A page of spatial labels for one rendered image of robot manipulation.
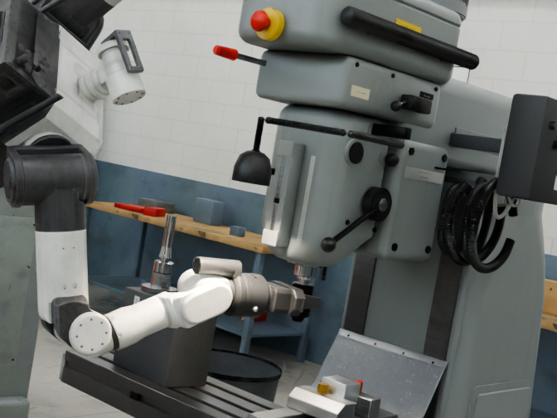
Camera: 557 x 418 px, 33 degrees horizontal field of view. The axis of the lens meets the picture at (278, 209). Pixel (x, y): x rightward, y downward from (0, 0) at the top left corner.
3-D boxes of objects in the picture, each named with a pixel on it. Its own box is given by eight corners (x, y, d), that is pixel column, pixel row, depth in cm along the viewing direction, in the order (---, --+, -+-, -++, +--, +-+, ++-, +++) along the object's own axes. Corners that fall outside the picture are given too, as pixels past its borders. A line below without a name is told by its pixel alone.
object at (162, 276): (168, 287, 229) (172, 265, 229) (170, 290, 225) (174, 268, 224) (149, 284, 228) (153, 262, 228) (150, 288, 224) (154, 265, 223)
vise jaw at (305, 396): (336, 425, 179) (339, 405, 179) (286, 406, 187) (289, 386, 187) (353, 422, 184) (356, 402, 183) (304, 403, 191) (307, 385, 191)
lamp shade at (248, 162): (229, 179, 173) (234, 146, 173) (234, 179, 180) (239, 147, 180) (267, 186, 172) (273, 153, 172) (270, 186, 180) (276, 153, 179)
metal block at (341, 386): (341, 414, 186) (346, 385, 185) (317, 405, 189) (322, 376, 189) (355, 411, 190) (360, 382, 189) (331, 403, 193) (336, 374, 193)
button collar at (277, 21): (274, 39, 175) (280, 7, 175) (252, 38, 179) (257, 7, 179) (282, 41, 177) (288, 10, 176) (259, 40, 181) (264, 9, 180)
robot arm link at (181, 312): (237, 308, 183) (176, 335, 177) (215, 296, 190) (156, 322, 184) (230, 278, 181) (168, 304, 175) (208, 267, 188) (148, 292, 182)
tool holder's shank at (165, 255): (170, 261, 228) (177, 216, 227) (171, 263, 225) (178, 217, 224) (157, 259, 227) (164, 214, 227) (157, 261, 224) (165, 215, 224)
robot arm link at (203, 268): (247, 322, 186) (197, 319, 180) (221, 307, 195) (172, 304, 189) (258, 266, 185) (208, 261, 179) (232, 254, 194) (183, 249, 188)
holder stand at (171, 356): (164, 388, 212) (178, 301, 211) (112, 362, 228) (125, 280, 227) (205, 386, 220) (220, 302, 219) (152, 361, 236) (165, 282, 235)
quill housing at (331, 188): (317, 270, 184) (345, 108, 182) (243, 250, 197) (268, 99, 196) (374, 273, 198) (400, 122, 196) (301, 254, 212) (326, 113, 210)
